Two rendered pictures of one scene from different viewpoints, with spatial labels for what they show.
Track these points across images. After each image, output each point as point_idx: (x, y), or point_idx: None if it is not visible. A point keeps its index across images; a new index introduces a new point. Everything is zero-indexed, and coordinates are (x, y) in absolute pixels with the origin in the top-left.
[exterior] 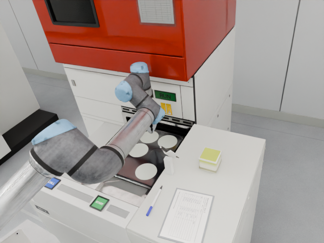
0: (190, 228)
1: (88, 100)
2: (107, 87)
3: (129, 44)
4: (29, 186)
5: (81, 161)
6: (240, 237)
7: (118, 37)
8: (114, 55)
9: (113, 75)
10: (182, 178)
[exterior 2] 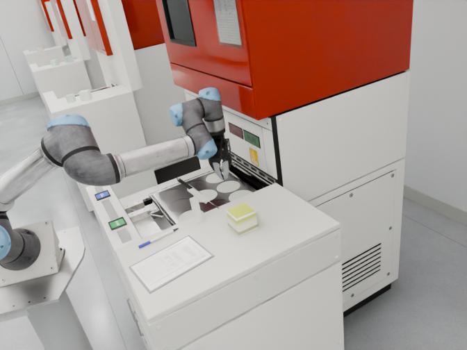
0: (160, 272)
1: None
2: None
3: (215, 67)
4: (33, 164)
5: (69, 154)
6: (237, 327)
7: (208, 59)
8: (207, 80)
9: None
10: (203, 229)
